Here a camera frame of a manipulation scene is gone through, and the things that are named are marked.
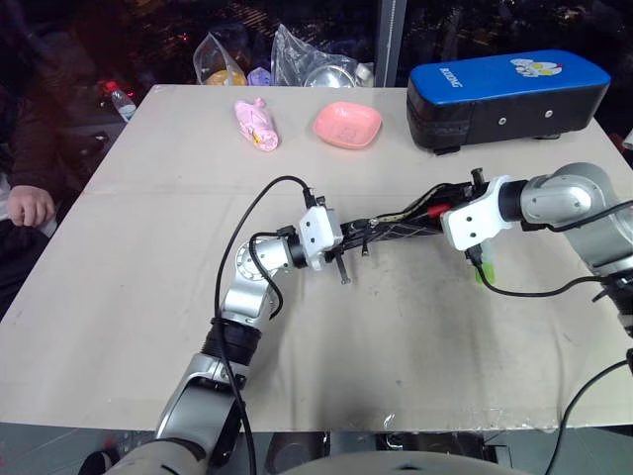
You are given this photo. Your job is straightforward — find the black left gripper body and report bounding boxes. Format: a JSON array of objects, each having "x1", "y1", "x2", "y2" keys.
[{"x1": 321, "y1": 220, "x2": 366, "y2": 263}]

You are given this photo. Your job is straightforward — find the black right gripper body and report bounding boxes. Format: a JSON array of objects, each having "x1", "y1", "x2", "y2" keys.
[{"x1": 444, "y1": 167, "x2": 488, "y2": 212}]

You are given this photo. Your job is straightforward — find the black grid pouch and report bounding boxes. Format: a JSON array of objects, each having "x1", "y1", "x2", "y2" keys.
[{"x1": 340, "y1": 183, "x2": 479, "y2": 251}]

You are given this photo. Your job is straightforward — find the green highlighter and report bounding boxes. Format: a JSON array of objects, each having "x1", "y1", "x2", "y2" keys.
[{"x1": 473, "y1": 241, "x2": 497, "y2": 286}]

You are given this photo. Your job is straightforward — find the bystander bare hand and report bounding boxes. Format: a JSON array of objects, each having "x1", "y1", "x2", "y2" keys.
[{"x1": 7, "y1": 183, "x2": 56, "y2": 229}]

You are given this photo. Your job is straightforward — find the blue and black case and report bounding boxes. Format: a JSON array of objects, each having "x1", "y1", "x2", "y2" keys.
[{"x1": 406, "y1": 47, "x2": 612, "y2": 156}]

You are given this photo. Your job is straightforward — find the pink soap dish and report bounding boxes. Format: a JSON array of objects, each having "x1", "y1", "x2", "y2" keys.
[{"x1": 312, "y1": 100, "x2": 384, "y2": 149}]

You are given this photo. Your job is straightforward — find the pink soft toy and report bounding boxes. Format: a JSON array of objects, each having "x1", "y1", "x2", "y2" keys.
[{"x1": 232, "y1": 97, "x2": 281, "y2": 153}]

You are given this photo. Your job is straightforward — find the dark rounded shape under table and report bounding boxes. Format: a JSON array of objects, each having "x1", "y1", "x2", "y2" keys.
[
  {"x1": 266, "y1": 432, "x2": 328, "y2": 475},
  {"x1": 78, "y1": 447, "x2": 121, "y2": 475}
]

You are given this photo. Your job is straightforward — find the clear crumpled plastic bag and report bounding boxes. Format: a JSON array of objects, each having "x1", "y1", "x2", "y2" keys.
[{"x1": 270, "y1": 23, "x2": 360, "y2": 89}]

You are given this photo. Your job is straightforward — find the grey robot torso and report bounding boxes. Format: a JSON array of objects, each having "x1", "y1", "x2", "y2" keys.
[{"x1": 106, "y1": 437, "x2": 528, "y2": 475}]

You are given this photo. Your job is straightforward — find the clear bag with orange fruit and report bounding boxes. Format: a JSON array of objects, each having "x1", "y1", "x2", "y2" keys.
[{"x1": 192, "y1": 32, "x2": 248, "y2": 87}]

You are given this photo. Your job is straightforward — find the clear red-capped water bottle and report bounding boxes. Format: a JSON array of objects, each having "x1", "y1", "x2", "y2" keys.
[{"x1": 102, "y1": 81, "x2": 137, "y2": 123}]

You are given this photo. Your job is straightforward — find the bystander dark jacket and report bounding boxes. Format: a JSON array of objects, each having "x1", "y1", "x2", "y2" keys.
[{"x1": 0, "y1": 0, "x2": 118, "y2": 209}]

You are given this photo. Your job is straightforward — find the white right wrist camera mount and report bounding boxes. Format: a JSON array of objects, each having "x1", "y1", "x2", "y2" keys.
[{"x1": 441, "y1": 175, "x2": 514, "y2": 251}]

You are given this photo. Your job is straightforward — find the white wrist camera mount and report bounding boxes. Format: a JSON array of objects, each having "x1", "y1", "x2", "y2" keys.
[
  {"x1": 298, "y1": 206, "x2": 343, "y2": 272},
  {"x1": 441, "y1": 175, "x2": 514, "y2": 251}
]

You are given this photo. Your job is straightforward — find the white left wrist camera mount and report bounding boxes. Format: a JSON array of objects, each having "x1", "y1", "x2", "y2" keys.
[{"x1": 298, "y1": 206, "x2": 343, "y2": 272}]

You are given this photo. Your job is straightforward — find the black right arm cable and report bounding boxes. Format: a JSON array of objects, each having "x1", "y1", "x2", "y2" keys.
[{"x1": 466, "y1": 200, "x2": 633, "y2": 475}]

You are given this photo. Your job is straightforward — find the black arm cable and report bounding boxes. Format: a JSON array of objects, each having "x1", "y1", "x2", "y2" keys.
[
  {"x1": 466, "y1": 200, "x2": 633, "y2": 475},
  {"x1": 214, "y1": 174, "x2": 318, "y2": 475}
]

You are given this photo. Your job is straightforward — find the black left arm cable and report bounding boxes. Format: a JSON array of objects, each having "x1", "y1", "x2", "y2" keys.
[{"x1": 214, "y1": 174, "x2": 318, "y2": 475}]

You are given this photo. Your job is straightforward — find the grey window frame post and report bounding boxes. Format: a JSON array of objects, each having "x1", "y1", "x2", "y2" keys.
[{"x1": 377, "y1": 0, "x2": 405, "y2": 88}]

